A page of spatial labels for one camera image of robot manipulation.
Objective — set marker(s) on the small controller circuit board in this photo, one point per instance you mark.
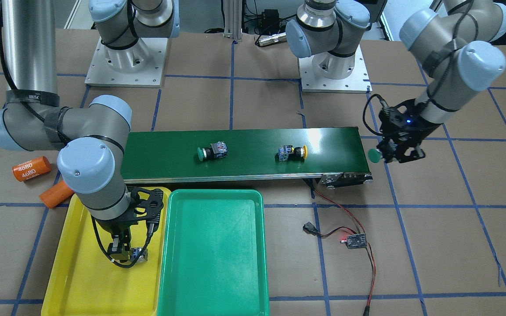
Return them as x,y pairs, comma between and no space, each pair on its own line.
356,241

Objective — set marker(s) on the orange cylinder with 4680 label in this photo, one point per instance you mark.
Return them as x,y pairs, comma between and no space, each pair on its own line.
32,168

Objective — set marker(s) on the yellow push button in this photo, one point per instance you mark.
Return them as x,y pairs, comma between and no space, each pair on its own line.
138,255
289,152

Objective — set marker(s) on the yellow plastic tray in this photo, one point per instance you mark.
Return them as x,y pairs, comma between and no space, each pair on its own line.
84,282

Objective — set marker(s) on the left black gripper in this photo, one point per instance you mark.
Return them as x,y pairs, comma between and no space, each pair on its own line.
412,134

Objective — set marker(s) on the green push button separate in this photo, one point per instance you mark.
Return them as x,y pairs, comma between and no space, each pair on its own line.
375,155

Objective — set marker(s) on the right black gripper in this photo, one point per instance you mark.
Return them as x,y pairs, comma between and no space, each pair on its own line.
115,228

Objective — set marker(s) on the green plastic tray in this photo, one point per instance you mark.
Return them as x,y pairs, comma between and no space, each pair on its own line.
214,257

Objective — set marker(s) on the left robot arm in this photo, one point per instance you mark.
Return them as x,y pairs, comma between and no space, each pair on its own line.
455,51

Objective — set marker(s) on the green conveyor belt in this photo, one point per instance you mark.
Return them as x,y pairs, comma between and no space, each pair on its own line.
335,155

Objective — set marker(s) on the aluminium frame post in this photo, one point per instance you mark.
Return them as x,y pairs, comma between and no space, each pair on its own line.
233,10

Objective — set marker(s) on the plain orange cylinder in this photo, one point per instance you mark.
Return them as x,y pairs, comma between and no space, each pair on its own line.
56,194

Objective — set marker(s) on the green push button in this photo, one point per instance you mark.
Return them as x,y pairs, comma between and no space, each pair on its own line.
215,151

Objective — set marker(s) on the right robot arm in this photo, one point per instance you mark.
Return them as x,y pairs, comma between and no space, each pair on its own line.
91,141

